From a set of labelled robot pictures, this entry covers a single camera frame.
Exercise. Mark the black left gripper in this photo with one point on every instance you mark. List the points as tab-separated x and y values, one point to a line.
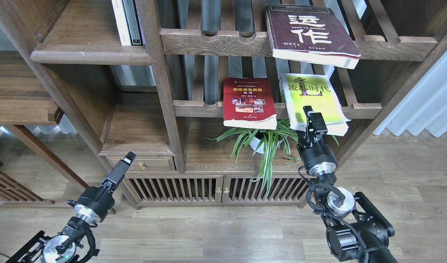
96	202

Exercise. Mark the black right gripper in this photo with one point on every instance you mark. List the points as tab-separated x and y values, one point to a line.
318	158

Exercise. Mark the yellow-green book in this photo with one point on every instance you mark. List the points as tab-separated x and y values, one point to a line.
316	91

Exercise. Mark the dark maroon book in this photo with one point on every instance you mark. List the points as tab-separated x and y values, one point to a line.
311	34

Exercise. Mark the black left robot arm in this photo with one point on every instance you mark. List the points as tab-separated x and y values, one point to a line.
76	243

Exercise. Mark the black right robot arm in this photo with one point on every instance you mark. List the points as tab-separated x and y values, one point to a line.
355	229

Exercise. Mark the brass drawer knob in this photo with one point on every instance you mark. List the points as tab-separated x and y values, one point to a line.
142	166

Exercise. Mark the green spider plant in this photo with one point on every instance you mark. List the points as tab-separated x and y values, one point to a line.
243	140

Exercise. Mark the white plant pot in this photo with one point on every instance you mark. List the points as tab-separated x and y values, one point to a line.
256	145

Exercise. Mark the red book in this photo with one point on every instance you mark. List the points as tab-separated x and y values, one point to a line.
248	103

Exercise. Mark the dark wooden bookshelf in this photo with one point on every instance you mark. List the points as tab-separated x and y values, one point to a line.
134	98

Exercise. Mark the brass cabinet door knobs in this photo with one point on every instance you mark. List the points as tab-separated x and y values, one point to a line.
225	190

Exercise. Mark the white curtain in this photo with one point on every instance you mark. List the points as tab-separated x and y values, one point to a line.
424	108

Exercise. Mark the wooden side table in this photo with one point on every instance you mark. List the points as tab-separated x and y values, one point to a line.
35	171

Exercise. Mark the white upright book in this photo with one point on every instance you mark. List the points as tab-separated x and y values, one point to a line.
121	22

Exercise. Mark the grey-green upright book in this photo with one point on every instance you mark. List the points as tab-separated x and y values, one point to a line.
133	23

